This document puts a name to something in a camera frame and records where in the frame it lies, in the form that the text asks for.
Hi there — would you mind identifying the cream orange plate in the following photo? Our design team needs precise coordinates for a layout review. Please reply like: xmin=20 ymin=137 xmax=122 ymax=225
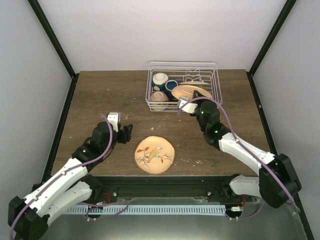
xmin=171 ymin=85 xmax=212 ymax=100

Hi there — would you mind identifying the dark blue mug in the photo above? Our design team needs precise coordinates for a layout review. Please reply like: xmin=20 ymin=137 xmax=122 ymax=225
xmin=164 ymin=79 xmax=179 ymax=99

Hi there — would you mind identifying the white wire dish rack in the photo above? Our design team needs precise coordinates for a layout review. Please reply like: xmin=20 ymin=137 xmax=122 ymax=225
xmin=145 ymin=61 xmax=223 ymax=112

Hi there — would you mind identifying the bird painted plate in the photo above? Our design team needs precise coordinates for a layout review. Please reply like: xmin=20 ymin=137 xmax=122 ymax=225
xmin=134 ymin=136 xmax=176 ymax=175

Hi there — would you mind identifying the small white bowl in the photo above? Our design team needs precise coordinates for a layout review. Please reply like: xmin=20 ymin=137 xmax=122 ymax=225
xmin=150 ymin=91 xmax=169 ymax=102

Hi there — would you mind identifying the white bowl teal outside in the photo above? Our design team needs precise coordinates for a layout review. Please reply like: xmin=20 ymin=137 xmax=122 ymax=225
xmin=151 ymin=72 xmax=169 ymax=91

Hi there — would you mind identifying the round bamboo steamer tray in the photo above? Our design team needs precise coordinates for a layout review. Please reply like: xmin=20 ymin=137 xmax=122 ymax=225
xmin=179 ymin=80 xmax=210 ymax=86

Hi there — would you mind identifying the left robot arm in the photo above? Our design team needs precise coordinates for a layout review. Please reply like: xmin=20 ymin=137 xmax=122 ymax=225
xmin=8 ymin=121 xmax=133 ymax=240

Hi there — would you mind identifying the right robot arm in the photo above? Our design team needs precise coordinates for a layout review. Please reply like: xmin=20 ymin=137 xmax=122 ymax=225
xmin=192 ymin=90 xmax=302 ymax=208

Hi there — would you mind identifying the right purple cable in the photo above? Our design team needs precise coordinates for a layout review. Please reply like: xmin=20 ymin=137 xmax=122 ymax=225
xmin=177 ymin=96 xmax=297 ymax=221

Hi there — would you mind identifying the purple cable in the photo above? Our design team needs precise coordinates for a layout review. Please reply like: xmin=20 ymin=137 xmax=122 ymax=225
xmin=177 ymin=96 xmax=297 ymax=221
xmin=9 ymin=112 xmax=130 ymax=240

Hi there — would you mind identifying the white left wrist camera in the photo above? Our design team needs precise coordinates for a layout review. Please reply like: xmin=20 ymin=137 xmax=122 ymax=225
xmin=107 ymin=112 xmax=121 ymax=133

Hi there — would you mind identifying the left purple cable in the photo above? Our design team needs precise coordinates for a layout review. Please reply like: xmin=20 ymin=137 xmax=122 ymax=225
xmin=9 ymin=112 xmax=130 ymax=240

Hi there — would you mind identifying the light blue slotted cable duct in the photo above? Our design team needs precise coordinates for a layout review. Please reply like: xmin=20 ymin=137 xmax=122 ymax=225
xmin=64 ymin=204 xmax=226 ymax=215

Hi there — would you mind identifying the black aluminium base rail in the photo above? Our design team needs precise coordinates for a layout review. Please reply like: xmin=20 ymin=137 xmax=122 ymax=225
xmin=90 ymin=174 xmax=253 ymax=204

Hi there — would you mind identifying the right black frame post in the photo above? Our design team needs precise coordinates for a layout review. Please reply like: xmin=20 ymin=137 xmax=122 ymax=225
xmin=248 ymin=0 xmax=298 ymax=75

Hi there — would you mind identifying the black frame post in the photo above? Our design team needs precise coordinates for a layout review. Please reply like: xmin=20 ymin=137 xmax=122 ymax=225
xmin=248 ymin=0 xmax=298 ymax=75
xmin=26 ymin=0 xmax=77 ymax=79

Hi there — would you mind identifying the left black frame post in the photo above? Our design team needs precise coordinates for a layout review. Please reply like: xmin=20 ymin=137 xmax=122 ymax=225
xmin=26 ymin=0 xmax=77 ymax=79

